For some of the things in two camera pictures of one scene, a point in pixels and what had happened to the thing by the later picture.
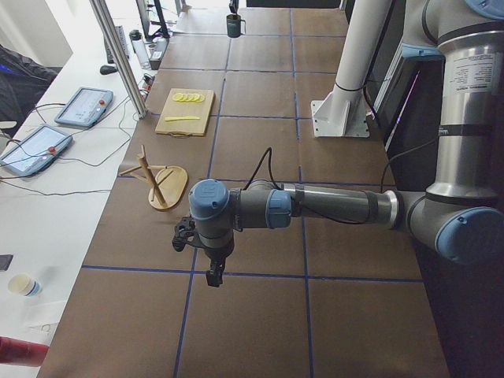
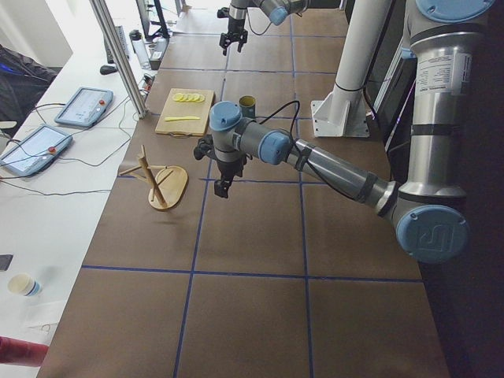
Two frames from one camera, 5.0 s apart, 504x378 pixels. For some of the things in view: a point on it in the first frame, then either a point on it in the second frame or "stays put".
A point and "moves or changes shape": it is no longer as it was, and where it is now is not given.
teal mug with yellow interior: x=233 y=22 moves or changes shape
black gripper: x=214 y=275 -> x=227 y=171
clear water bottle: x=138 y=46 stays put
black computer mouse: x=108 y=70 stays put
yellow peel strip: x=186 y=117 stays put
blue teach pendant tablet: x=35 y=150 stays put
